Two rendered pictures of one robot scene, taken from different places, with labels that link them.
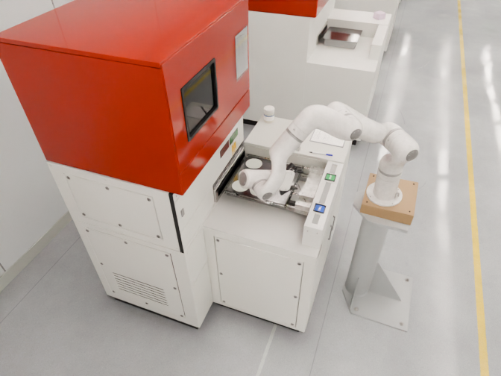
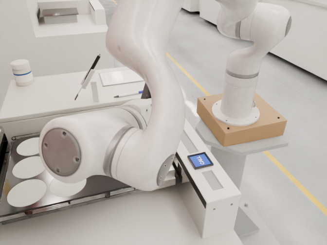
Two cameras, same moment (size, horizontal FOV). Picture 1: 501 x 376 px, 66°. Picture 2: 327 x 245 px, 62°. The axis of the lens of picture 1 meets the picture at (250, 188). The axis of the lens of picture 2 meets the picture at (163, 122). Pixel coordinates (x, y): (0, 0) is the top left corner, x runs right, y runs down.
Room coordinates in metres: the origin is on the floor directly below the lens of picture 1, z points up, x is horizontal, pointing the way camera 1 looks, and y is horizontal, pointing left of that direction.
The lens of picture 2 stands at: (1.01, 0.10, 1.47)
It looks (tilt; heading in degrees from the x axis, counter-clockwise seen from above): 33 degrees down; 321
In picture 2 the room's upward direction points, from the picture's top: straight up
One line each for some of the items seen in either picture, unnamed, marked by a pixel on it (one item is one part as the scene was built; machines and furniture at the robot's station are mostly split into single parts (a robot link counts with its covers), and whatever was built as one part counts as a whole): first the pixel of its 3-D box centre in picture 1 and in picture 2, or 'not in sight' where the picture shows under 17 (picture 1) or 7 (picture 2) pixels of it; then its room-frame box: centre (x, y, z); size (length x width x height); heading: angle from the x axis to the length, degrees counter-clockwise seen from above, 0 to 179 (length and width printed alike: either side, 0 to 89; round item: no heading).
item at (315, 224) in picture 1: (323, 201); (181, 151); (1.52, -0.40, 0.89); 0.55 x 0.09 x 0.14; 159
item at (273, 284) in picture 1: (282, 230); not in sight; (1.75, -0.21, 0.41); 0.97 x 0.64 x 0.82; 159
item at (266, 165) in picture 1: (265, 178); (67, 160); (1.71, -0.08, 0.90); 0.34 x 0.34 x 0.01; 69
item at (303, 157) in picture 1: (299, 145); (87, 100); (2.04, -0.32, 0.89); 0.62 x 0.35 x 0.14; 69
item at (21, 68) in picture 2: (268, 114); (22, 72); (2.23, -0.13, 1.01); 0.07 x 0.07 x 0.10
